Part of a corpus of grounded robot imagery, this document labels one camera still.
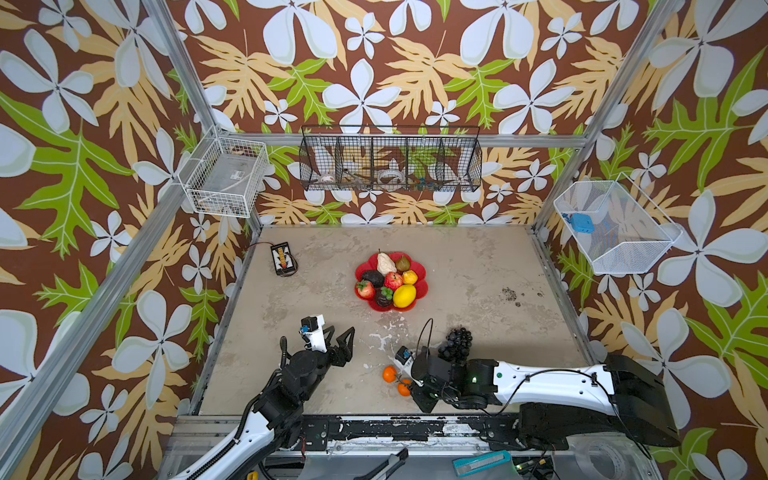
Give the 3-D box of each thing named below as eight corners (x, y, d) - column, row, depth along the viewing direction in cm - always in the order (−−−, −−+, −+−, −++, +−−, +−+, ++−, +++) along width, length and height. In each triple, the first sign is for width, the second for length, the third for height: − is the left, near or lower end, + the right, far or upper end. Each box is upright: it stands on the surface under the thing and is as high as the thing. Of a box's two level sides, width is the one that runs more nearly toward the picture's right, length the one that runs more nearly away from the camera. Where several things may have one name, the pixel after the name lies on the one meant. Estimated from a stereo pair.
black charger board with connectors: (276, 276, 108) (275, 272, 106) (271, 249, 116) (270, 245, 114) (296, 270, 109) (295, 266, 108) (290, 244, 118) (288, 240, 116)
